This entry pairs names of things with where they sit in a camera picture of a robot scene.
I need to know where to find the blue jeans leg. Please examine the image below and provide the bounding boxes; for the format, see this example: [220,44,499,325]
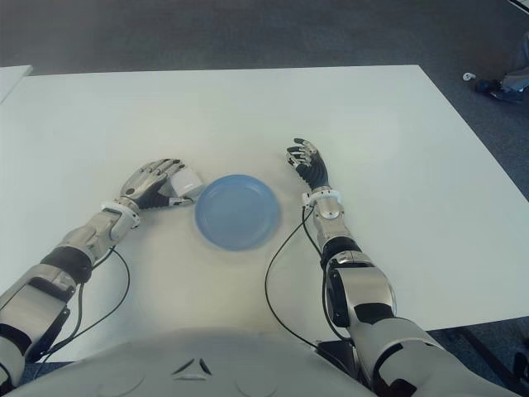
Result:
[503,32,529,93]

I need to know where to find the white charger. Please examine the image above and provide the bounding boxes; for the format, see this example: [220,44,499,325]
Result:
[169,167,203,199]

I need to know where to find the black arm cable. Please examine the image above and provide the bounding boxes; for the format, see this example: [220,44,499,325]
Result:
[41,243,131,361]
[264,206,352,344]

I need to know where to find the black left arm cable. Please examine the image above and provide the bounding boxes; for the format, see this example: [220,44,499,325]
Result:
[41,243,131,361]

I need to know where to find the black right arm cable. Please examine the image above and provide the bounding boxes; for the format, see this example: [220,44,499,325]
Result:
[264,206,352,344]

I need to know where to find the black table leg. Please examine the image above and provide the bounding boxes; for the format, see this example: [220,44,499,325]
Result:
[462,322,529,390]

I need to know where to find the grey robot torso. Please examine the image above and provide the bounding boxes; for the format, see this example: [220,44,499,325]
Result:
[20,326,373,397]

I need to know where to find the blue round plate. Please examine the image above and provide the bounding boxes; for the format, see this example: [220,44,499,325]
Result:
[194,174,284,251]

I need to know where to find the dark shoes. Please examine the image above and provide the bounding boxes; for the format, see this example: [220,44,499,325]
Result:
[474,79,525,103]

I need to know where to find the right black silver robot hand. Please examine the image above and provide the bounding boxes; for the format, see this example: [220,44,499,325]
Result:
[284,138,331,192]

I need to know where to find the white neighbouring table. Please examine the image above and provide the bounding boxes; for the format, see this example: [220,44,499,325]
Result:
[0,65,33,104]

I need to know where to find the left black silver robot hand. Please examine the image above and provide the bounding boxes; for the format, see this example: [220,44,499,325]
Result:
[119,158,195,210]

